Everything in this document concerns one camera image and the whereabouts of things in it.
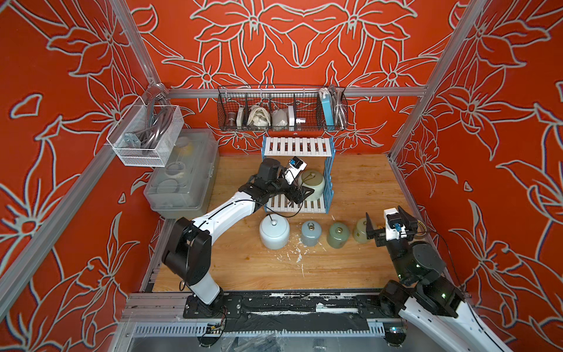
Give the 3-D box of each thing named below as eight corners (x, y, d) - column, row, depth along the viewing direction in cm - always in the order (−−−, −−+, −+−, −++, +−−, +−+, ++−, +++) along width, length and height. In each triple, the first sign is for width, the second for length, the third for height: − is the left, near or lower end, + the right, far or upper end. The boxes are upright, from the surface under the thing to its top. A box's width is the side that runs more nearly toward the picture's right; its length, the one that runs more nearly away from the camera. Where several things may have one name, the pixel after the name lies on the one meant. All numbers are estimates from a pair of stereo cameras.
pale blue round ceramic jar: (260, 249, 88) (258, 237, 79) (262, 227, 94) (260, 213, 85) (289, 249, 88) (290, 237, 79) (288, 226, 94) (289, 213, 85)
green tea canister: (328, 248, 88) (332, 238, 81) (325, 232, 93) (329, 222, 86) (345, 248, 88) (351, 238, 81) (342, 232, 93) (347, 222, 86)
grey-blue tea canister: (301, 246, 88) (303, 237, 82) (300, 230, 93) (301, 220, 86) (319, 246, 88) (322, 237, 81) (317, 230, 93) (320, 220, 86)
